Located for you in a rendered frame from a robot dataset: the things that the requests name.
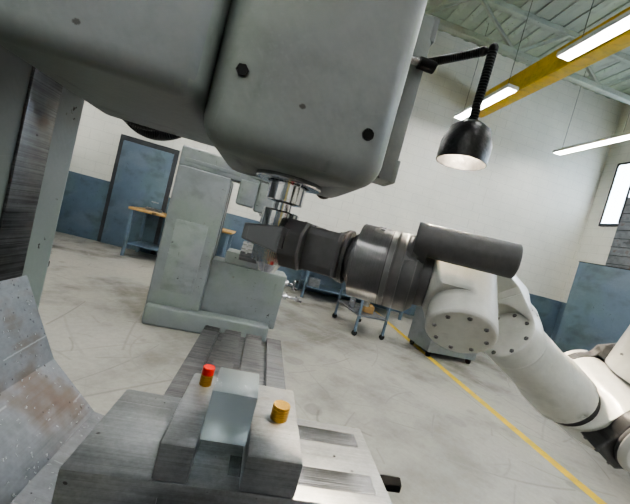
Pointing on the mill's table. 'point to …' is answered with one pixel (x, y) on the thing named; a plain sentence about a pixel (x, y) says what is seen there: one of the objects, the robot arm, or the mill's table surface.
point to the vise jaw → (272, 448)
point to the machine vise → (203, 459)
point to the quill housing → (311, 87)
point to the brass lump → (280, 411)
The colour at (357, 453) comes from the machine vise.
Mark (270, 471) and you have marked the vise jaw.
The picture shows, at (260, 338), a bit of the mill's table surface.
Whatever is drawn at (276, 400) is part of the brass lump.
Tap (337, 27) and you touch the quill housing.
